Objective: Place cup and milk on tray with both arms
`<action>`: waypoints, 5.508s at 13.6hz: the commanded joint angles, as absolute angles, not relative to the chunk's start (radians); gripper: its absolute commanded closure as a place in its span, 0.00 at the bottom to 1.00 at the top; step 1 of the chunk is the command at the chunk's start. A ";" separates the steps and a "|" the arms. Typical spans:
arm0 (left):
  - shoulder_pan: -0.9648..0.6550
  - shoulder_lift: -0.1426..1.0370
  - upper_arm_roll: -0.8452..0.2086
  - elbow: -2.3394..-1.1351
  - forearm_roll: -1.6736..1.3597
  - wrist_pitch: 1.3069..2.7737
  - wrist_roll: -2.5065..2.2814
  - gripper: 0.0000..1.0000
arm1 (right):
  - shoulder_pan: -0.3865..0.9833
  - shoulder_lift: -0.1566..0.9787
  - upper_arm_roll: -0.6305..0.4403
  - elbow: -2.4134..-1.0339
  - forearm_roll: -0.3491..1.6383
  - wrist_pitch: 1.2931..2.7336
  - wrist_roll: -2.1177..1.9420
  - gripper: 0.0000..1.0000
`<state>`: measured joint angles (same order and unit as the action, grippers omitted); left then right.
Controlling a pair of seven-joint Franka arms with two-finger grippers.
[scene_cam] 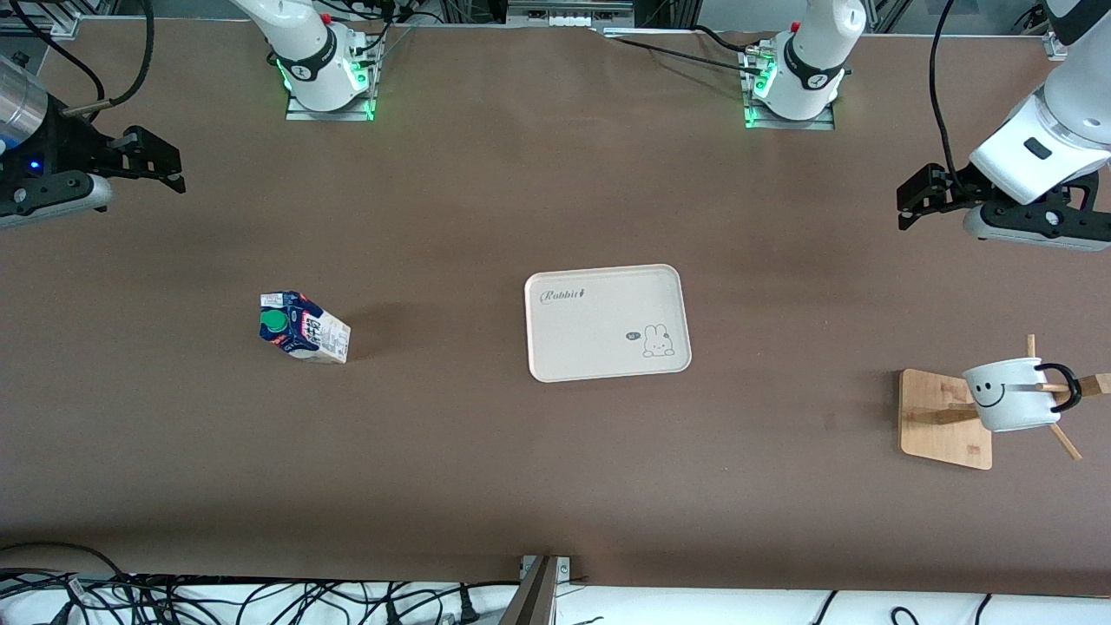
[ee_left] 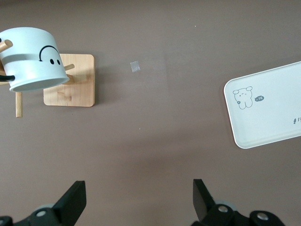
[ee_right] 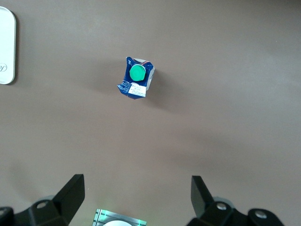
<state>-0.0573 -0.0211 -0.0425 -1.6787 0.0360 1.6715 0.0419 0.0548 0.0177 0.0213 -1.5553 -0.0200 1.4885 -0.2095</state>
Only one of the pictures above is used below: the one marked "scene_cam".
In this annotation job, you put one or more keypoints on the wooden cup stand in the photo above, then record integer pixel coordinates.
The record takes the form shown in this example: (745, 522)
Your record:
(942, 425)

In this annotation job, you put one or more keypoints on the white smiley face cup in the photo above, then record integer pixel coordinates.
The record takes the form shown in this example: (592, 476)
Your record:
(1011, 399)

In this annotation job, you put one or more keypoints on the grey power strip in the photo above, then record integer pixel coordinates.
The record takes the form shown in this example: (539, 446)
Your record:
(568, 10)

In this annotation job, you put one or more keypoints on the beige rabbit print tray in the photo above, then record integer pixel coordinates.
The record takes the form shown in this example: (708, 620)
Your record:
(599, 330)

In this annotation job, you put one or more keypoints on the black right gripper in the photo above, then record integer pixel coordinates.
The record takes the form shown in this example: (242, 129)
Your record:
(65, 143)

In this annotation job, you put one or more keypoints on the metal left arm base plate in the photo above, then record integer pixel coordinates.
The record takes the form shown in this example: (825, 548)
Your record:
(825, 120)

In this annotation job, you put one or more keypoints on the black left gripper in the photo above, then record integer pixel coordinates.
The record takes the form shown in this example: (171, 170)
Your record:
(951, 187)

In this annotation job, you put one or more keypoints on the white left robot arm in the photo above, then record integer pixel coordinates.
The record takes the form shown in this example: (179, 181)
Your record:
(811, 52)

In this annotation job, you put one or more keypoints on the aluminium profile bar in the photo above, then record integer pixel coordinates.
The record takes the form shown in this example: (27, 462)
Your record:
(534, 599)

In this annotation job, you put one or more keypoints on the blue white milk carton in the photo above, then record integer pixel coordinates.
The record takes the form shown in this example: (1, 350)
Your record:
(304, 330)

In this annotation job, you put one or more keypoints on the aluminium frame corner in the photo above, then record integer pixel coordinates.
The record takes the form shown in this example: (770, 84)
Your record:
(39, 22)

